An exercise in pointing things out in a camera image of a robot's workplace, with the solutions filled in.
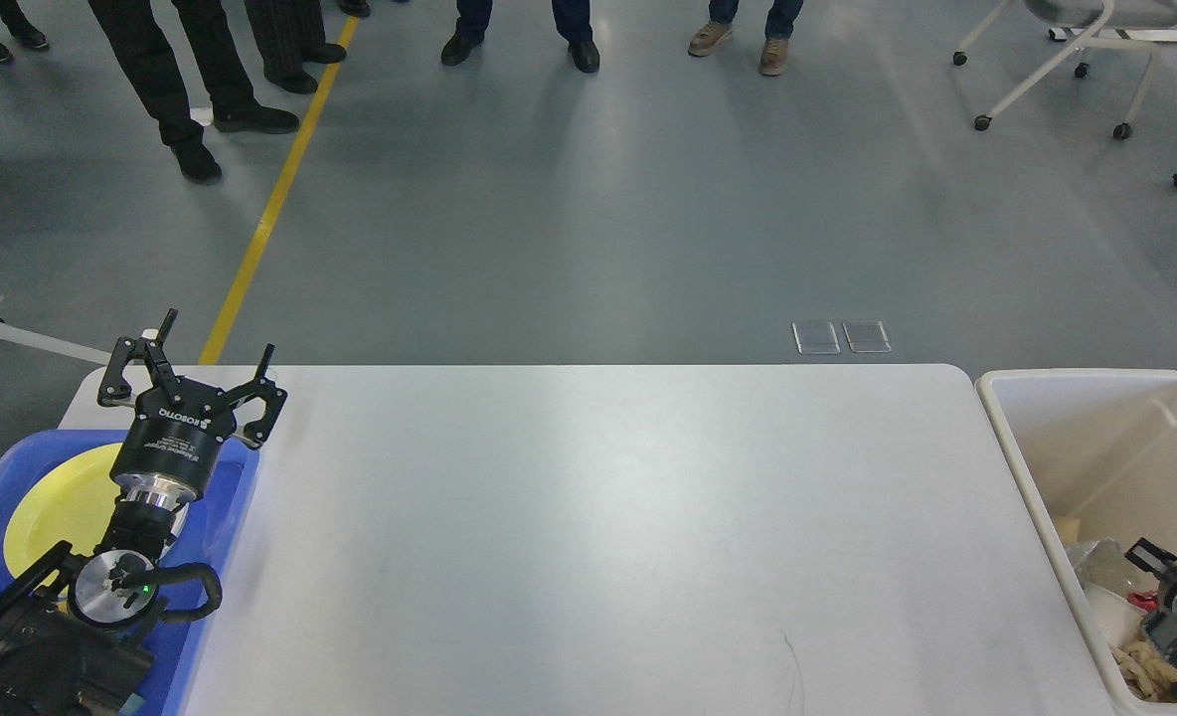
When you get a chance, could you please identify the floor socket plate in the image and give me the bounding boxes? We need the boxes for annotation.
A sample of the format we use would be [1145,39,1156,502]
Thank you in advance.
[842,320,893,354]
[791,320,842,354]

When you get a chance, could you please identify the bystander black trousers middle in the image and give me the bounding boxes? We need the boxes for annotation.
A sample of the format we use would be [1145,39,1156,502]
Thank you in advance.
[244,1,348,95]

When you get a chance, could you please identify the right floor socket plate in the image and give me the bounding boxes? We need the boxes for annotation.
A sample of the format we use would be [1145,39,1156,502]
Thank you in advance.
[842,320,893,354]

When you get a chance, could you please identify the yellow plastic plate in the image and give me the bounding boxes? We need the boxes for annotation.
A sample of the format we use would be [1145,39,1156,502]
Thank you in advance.
[2,444,120,577]

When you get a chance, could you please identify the bystander black trousers left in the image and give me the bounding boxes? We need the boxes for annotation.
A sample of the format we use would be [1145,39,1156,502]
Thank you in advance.
[88,1,299,185]

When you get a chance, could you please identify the left floor socket plate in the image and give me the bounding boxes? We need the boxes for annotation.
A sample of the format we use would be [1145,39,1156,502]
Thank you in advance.
[791,320,842,354]

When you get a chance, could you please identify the aluminium foil tray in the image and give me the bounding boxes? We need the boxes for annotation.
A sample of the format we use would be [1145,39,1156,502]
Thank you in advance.
[1065,538,1148,598]

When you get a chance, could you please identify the bystander brown shoes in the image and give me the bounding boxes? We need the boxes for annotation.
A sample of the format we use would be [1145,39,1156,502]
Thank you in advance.
[689,0,806,78]

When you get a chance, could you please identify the bystander black trousers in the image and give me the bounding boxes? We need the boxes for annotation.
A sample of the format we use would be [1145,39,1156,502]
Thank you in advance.
[244,1,348,95]
[88,1,299,185]

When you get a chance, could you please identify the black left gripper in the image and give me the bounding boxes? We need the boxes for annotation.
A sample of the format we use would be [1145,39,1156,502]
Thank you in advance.
[97,309,288,510]

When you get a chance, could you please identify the brown paper bag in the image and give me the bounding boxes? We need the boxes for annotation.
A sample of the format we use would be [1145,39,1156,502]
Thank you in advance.
[1049,515,1083,546]

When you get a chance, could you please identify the brown paper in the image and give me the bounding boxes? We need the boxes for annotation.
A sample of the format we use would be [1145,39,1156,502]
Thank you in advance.
[1109,639,1177,703]

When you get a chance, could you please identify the white paper cup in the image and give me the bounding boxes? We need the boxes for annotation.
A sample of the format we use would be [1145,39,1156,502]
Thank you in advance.
[1084,582,1146,649]

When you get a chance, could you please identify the bystander dark blue trousers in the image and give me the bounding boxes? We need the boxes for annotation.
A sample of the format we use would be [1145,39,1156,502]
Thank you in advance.
[439,0,601,74]

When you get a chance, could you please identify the white pink plate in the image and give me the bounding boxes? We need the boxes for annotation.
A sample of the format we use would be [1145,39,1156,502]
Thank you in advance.
[165,503,192,550]

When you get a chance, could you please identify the white waste bin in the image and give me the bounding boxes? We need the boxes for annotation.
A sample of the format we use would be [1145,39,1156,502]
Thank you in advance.
[976,367,1177,715]

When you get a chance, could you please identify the white rolling chair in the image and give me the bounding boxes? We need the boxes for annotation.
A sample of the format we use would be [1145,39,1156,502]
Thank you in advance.
[971,1,1177,141]

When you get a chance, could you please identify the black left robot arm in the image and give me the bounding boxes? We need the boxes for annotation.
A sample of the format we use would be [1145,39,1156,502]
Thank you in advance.
[0,309,287,715]

